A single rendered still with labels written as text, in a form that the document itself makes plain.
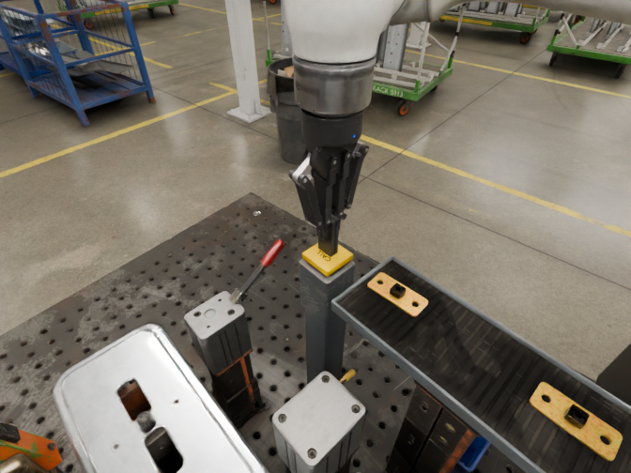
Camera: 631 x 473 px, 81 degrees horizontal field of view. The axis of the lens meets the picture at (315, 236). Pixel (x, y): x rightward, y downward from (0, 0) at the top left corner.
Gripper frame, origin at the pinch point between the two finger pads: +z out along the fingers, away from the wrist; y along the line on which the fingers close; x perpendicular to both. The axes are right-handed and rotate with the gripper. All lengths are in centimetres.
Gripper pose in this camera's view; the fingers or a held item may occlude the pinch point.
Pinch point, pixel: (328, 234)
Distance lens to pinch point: 57.3
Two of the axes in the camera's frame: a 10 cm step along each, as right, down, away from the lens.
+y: -7.3, 4.5, -5.1
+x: 6.8, 4.8, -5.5
